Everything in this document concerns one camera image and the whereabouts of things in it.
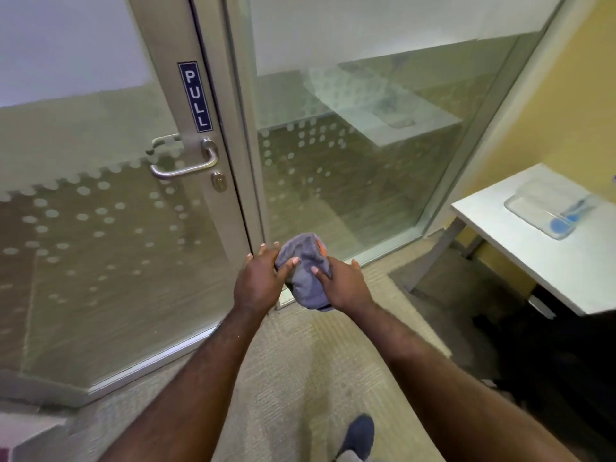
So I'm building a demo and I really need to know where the person's left hand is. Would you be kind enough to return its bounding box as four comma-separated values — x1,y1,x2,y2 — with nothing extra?
233,241,302,316

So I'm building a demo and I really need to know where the person's left forearm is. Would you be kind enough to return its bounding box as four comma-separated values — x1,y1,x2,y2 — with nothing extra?
98,305,266,462

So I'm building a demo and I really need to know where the silver door handle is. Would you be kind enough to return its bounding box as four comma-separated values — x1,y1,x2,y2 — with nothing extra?
146,133,183,157

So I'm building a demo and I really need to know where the dark blue shoe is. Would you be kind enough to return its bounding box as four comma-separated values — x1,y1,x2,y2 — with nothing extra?
334,413,375,462

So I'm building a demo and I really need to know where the person's right hand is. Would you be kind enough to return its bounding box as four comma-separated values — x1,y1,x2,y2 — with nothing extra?
310,256,375,317

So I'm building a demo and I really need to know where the metal glass door handle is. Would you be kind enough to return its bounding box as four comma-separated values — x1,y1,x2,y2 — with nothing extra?
149,137,220,182

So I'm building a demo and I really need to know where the dotted glass partition panel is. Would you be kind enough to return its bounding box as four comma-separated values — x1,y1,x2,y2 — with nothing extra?
192,0,597,309

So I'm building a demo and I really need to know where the grey microfibre cloth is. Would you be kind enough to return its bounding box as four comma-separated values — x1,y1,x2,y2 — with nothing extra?
274,233,334,313

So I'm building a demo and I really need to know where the person's right forearm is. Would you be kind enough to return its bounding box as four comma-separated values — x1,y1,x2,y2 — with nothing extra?
354,300,578,462

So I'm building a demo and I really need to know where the aluminium framed glass door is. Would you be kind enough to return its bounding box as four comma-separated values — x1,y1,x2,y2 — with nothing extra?
0,0,266,409

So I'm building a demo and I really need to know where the blue PULL sign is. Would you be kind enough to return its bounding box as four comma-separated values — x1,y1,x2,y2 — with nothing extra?
176,60,214,134

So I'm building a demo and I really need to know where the blue spray bottle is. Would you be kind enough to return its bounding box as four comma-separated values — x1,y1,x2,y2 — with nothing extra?
548,175,616,238

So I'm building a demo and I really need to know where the clear plastic tray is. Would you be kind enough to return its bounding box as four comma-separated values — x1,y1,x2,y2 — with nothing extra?
503,179,603,241

